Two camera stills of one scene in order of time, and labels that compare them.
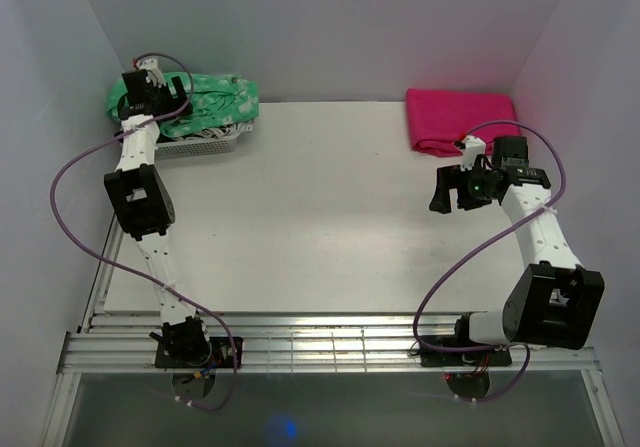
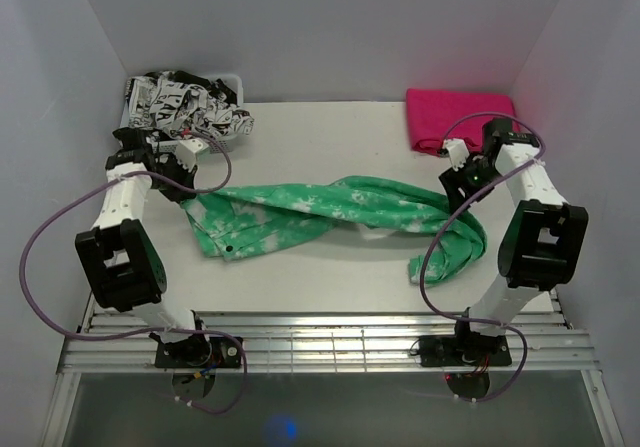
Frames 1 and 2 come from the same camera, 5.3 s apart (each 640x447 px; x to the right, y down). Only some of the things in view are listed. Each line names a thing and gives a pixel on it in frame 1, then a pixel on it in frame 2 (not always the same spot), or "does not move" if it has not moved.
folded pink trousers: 439,117 does not move
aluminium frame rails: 124,343 does not move
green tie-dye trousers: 216,99 to 433,243
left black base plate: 220,355 does not move
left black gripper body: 164,97 to 176,172
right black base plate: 485,358 does not move
